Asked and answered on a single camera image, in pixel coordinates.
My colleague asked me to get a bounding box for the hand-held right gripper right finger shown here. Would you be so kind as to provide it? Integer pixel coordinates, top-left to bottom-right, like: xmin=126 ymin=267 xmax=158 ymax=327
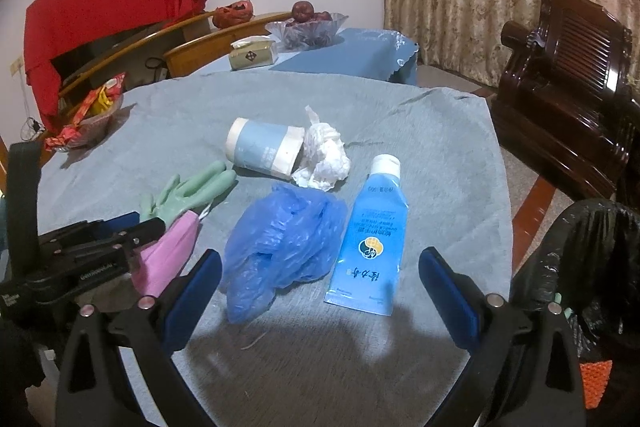
xmin=419 ymin=247 xmax=587 ymax=427

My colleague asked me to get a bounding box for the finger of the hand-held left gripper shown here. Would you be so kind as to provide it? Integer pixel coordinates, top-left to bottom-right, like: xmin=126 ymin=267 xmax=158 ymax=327
xmin=94 ymin=212 xmax=141 ymax=233
xmin=114 ymin=217 xmax=167 ymax=253

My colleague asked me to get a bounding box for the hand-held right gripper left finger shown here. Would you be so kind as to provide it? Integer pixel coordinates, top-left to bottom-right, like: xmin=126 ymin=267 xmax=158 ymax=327
xmin=55 ymin=249 xmax=223 ymax=427

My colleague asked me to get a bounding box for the pink face mask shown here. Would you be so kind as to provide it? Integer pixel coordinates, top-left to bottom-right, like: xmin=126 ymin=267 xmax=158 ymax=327
xmin=131 ymin=211 xmax=199 ymax=297

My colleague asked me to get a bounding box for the black bag lined trash bin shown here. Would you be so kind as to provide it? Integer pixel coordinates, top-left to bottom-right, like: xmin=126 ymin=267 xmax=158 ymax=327
xmin=510 ymin=199 xmax=640 ymax=427

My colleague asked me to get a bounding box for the orange foam net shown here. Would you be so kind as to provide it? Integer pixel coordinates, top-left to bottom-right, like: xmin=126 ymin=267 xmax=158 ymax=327
xmin=580 ymin=359 xmax=614 ymax=413

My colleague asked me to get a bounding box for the glass snack bowl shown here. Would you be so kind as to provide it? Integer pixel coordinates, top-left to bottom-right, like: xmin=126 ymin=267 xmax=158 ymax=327
xmin=47 ymin=94 xmax=126 ymax=152

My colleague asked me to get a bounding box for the blue plastic bag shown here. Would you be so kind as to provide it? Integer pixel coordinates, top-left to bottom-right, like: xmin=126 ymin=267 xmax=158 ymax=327
xmin=220 ymin=184 xmax=348 ymax=324

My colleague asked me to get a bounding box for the blue squeeze tube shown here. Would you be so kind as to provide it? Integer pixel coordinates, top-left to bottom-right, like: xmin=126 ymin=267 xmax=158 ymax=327
xmin=324 ymin=154 xmax=410 ymax=317

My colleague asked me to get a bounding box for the red snack packet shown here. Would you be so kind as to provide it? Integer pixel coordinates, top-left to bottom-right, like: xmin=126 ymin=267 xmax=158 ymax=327
xmin=74 ymin=89 xmax=108 ymax=124
xmin=44 ymin=127 xmax=81 ymax=151

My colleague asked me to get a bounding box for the yellow snack packet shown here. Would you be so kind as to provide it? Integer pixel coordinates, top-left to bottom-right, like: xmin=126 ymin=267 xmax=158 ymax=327
xmin=92 ymin=87 xmax=114 ymax=114

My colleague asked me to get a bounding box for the black television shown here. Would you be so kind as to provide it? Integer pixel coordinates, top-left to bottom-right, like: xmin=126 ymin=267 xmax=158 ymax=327
xmin=50 ymin=19 xmax=166 ymax=80

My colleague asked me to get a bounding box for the crumpled white tissue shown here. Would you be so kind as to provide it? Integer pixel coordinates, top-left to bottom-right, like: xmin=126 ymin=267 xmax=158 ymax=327
xmin=291 ymin=105 xmax=352 ymax=192

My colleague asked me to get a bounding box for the olive tissue box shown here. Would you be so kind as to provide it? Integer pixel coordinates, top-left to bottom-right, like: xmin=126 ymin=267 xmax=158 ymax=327
xmin=229 ymin=35 xmax=279 ymax=71

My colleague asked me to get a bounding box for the crumpled red bag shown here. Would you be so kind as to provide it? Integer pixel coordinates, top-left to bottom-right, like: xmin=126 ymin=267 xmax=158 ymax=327
xmin=212 ymin=0 xmax=255 ymax=29

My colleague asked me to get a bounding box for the dark wooden armchair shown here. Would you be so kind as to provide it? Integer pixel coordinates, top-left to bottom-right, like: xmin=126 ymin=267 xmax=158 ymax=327
xmin=490 ymin=0 xmax=640 ymax=202

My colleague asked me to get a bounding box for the glass fruit bowl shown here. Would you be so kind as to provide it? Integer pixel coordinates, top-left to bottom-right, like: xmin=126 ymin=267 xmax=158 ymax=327
xmin=265 ymin=13 xmax=347 ymax=50

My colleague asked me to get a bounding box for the blue tablecloth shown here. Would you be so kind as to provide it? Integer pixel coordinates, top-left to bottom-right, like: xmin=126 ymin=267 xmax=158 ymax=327
xmin=197 ymin=27 xmax=421 ymax=88

